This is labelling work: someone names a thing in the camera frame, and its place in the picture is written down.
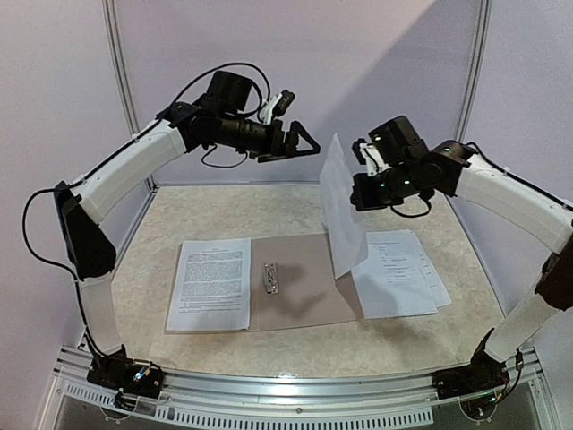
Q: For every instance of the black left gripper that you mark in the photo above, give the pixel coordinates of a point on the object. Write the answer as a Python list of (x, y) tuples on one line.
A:
[(277, 149)]

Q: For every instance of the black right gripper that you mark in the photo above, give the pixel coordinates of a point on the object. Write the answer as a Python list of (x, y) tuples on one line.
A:
[(370, 193)]

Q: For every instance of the brown paper folder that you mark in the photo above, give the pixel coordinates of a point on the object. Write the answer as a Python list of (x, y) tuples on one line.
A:
[(309, 295)]

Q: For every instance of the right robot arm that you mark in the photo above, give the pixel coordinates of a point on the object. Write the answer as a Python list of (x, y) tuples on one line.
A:
[(399, 165)]

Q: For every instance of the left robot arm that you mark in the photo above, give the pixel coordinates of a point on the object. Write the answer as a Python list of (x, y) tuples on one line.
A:
[(234, 111)]

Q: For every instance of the metal folder clip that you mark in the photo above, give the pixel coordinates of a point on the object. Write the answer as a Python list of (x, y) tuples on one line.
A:
[(270, 278)]

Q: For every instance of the stack of printed papers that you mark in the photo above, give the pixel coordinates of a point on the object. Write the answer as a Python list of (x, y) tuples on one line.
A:
[(398, 278)]

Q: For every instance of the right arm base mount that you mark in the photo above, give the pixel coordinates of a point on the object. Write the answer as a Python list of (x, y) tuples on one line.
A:
[(479, 375)]

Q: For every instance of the aluminium front rail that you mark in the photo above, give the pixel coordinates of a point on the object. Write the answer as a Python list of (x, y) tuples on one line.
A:
[(282, 390)]

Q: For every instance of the perforated white cable tray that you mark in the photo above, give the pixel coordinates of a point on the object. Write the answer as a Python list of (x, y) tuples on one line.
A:
[(83, 407)]

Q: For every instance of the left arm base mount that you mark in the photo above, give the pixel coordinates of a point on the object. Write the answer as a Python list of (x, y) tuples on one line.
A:
[(135, 377)]

